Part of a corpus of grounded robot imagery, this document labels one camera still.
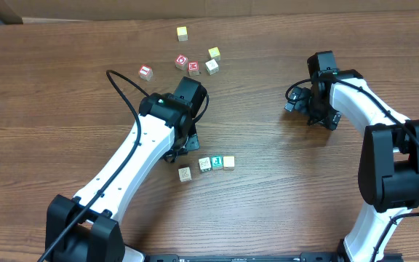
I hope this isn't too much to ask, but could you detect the far yellow letter block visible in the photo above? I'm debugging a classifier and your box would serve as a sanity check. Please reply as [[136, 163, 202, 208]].
[[176, 26, 188, 41]]

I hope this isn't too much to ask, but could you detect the green B letter block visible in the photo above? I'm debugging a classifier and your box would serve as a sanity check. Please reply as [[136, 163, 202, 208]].
[[199, 157, 212, 172]]

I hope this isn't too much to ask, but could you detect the wooden block red side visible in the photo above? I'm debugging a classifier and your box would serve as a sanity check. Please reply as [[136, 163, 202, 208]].
[[178, 167, 192, 182]]

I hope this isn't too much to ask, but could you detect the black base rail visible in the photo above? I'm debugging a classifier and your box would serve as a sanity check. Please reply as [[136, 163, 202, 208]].
[[144, 252, 346, 262]]

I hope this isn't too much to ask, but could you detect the red M letter block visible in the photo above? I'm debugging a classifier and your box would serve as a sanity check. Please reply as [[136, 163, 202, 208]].
[[188, 61, 200, 76]]

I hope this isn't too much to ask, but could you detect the blue X letter block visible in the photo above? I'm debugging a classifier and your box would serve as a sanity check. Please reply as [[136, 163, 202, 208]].
[[223, 156, 235, 170]]

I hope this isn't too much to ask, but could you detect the red G letter block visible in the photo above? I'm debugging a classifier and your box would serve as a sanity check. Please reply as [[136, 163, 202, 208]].
[[175, 55, 188, 71]]

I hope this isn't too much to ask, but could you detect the yellow G letter block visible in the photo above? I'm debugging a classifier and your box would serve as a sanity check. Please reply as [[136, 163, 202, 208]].
[[208, 47, 221, 61]]

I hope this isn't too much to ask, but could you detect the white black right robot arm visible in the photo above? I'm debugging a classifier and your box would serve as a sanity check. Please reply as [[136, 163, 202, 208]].
[[284, 51, 419, 262]]

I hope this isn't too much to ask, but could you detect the red I letter block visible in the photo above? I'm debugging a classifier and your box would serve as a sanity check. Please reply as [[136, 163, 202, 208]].
[[138, 65, 153, 82]]

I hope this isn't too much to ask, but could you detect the wooden number 3 block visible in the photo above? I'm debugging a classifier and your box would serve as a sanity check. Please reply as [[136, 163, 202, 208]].
[[205, 59, 220, 75]]

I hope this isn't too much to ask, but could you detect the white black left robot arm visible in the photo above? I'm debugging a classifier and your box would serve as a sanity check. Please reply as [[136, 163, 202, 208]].
[[40, 76, 209, 261]]

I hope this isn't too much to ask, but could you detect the green F letter block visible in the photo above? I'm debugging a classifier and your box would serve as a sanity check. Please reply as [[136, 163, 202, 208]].
[[210, 156, 223, 170]]

